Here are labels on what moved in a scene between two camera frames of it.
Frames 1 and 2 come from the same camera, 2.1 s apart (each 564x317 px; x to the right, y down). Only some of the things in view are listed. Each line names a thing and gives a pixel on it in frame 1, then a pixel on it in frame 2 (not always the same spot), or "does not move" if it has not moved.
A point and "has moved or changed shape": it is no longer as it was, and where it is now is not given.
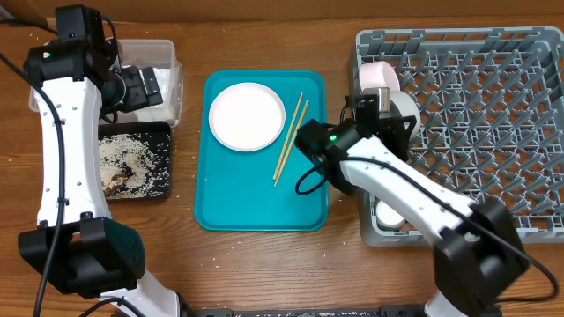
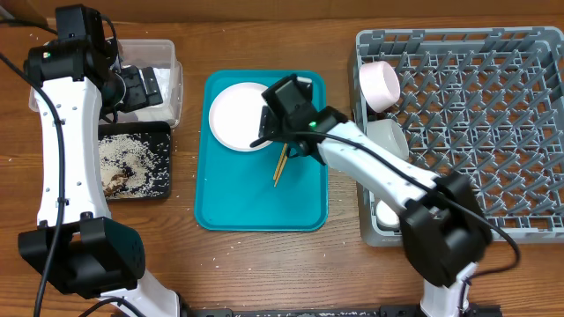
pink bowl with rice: [378, 74] does not move
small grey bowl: [402, 105] has moved or changed shape
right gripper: [397, 130] -> [265, 124]
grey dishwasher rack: [491, 114] does not move
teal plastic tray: [234, 189] does not move
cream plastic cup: [387, 217] does not move
